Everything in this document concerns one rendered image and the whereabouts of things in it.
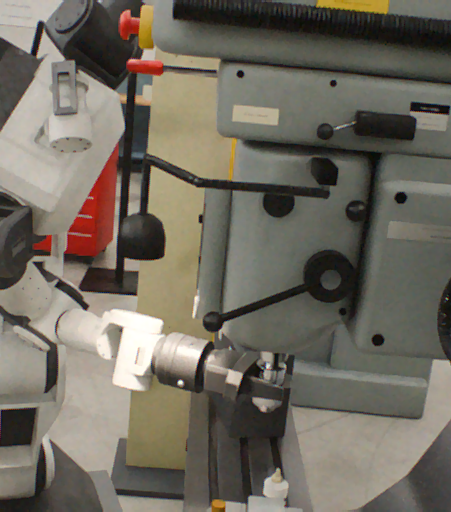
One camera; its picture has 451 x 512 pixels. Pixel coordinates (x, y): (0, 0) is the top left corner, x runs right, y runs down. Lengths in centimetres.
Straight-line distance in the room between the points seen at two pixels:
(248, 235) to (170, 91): 182
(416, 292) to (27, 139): 66
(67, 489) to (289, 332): 118
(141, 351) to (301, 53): 56
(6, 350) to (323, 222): 88
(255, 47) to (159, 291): 209
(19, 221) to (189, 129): 167
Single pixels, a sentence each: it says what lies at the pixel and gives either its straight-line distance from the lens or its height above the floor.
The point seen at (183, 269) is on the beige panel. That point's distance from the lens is 302.
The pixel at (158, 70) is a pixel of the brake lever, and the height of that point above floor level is 170.
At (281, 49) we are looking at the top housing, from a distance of 104.
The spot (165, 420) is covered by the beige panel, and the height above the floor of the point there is 25.
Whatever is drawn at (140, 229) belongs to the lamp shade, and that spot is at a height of 148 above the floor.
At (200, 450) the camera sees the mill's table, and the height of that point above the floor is 97.
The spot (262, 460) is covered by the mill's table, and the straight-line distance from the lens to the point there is 162.
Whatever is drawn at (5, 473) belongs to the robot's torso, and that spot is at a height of 72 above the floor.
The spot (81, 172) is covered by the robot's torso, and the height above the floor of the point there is 152.
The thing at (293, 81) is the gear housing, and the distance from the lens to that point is 105.
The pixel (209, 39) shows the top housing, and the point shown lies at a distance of 104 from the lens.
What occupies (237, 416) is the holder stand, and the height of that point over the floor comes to 102.
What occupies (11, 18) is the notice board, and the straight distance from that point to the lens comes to 1045.
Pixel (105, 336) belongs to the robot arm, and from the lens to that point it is 141.
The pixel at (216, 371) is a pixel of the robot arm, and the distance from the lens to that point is 127.
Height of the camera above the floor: 177
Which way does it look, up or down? 16 degrees down
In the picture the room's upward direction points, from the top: 6 degrees clockwise
